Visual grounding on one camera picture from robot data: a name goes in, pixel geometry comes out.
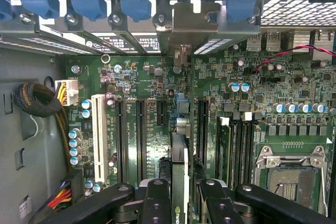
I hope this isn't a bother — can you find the CPU socket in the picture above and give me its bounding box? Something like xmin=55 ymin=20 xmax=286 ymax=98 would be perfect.
xmin=254 ymin=144 xmax=329 ymax=218

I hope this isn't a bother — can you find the black RAM slot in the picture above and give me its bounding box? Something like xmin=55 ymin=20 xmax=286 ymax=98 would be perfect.
xmin=243 ymin=112 xmax=255 ymax=185
xmin=232 ymin=119 xmax=244 ymax=187

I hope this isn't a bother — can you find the long black expansion slot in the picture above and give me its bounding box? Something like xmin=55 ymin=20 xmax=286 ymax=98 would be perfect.
xmin=135 ymin=99 xmax=148 ymax=182
xmin=196 ymin=99 xmax=210 ymax=166
xmin=114 ymin=99 xmax=129 ymax=184

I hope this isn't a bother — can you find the white expansion slot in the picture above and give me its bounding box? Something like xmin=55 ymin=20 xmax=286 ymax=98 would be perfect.
xmin=91 ymin=93 xmax=109 ymax=185

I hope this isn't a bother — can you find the grey open PC case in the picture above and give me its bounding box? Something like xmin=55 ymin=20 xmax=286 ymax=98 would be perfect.
xmin=0 ymin=0 xmax=336 ymax=224

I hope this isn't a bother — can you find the short black expansion slot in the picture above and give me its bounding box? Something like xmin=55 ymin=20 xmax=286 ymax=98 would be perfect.
xmin=156 ymin=99 xmax=168 ymax=127

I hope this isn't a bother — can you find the white power connector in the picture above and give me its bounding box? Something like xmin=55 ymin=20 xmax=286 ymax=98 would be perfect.
xmin=54 ymin=79 xmax=79 ymax=107

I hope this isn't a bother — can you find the green motherboard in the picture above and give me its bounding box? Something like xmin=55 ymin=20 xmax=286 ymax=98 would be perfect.
xmin=54 ymin=39 xmax=336 ymax=221

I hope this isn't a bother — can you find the silver USB port block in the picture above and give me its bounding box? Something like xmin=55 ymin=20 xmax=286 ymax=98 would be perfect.
xmin=246 ymin=30 xmax=283 ymax=52

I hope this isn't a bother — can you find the red yellow wire bundle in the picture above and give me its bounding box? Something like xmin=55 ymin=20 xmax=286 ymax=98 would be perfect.
xmin=46 ymin=180 xmax=73 ymax=210

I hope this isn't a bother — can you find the black sleeved cable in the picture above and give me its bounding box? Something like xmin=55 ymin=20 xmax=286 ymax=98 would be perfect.
xmin=13 ymin=81 xmax=73 ymax=174

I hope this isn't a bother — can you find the red black twisted wire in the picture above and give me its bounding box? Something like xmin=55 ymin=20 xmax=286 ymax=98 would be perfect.
xmin=251 ymin=45 xmax=336 ymax=74

